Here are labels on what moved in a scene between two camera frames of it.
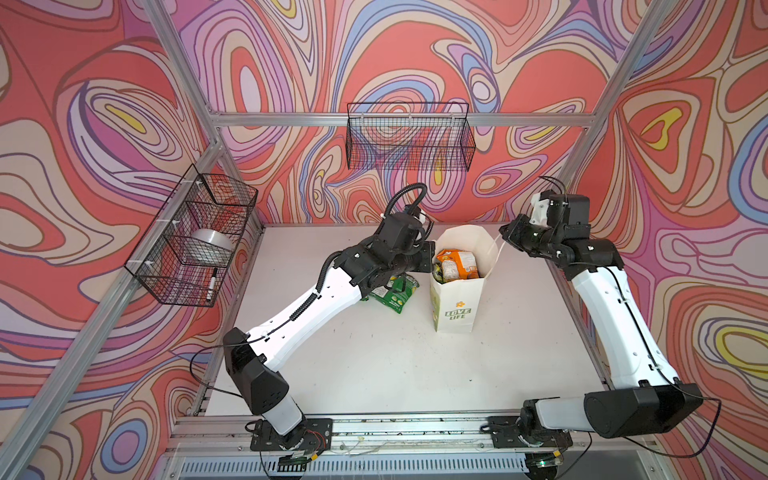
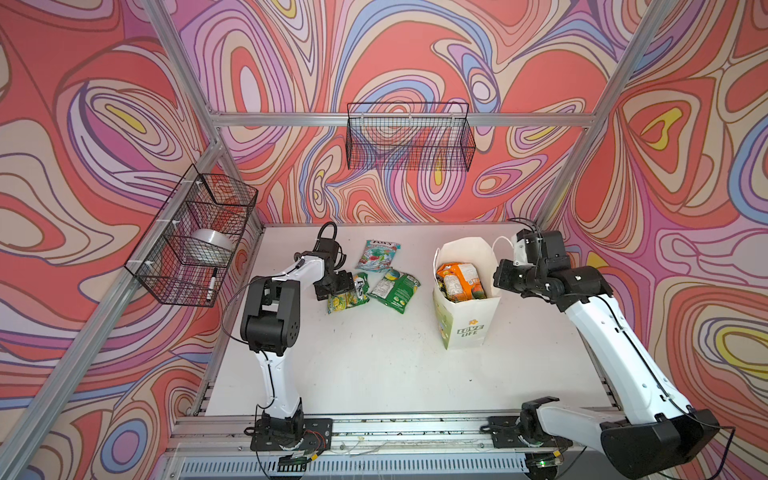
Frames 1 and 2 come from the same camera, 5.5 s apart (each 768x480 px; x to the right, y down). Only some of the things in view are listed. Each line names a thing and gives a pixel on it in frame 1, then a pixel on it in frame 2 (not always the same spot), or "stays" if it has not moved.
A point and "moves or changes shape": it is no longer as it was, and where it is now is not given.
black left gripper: [428, 253] -> [346, 284]
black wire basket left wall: [189, 249] stays
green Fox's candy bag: [396, 294] stays
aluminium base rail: [601, 449] stays
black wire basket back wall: [410, 136] stays
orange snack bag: [458, 264] -> [459, 282]
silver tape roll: [213, 237] stays
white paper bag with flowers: [462, 256] moves or changes shape
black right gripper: [512, 236] -> [500, 274]
